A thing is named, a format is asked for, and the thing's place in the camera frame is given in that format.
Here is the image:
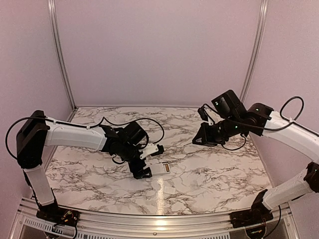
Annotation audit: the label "front aluminium rail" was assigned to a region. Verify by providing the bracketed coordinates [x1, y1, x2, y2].
[9, 198, 300, 239]

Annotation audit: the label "white battery cover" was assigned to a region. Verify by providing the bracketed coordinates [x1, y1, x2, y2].
[163, 187, 176, 194]

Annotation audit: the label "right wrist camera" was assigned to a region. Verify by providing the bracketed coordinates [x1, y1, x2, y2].
[197, 106, 215, 126]

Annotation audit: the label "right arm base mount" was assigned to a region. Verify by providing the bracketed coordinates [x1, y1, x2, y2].
[230, 209, 274, 228]

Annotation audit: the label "left aluminium frame post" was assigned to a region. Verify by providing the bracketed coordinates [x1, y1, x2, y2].
[47, 0, 77, 111]

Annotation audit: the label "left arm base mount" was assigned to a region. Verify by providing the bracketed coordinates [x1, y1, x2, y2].
[36, 207, 80, 227]

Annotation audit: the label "aluminium frame post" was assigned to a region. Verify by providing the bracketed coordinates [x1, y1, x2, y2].
[47, 0, 77, 111]
[240, 0, 269, 102]

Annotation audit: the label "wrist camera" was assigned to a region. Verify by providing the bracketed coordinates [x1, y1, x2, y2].
[140, 143, 164, 159]
[197, 106, 215, 126]

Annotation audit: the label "white remote control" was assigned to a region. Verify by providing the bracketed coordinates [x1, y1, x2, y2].
[149, 162, 169, 176]

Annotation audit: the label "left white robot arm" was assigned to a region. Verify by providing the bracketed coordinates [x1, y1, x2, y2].
[13, 110, 170, 222]

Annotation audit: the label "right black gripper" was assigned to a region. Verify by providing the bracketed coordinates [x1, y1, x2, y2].
[192, 115, 242, 146]

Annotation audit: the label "right aluminium frame post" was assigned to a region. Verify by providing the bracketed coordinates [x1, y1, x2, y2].
[240, 0, 269, 102]

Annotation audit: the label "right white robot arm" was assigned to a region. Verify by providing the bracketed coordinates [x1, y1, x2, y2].
[192, 90, 319, 223]

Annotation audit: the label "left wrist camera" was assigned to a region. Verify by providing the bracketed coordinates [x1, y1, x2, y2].
[140, 143, 164, 159]

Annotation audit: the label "batteries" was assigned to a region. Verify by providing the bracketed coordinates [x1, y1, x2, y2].
[162, 163, 170, 173]

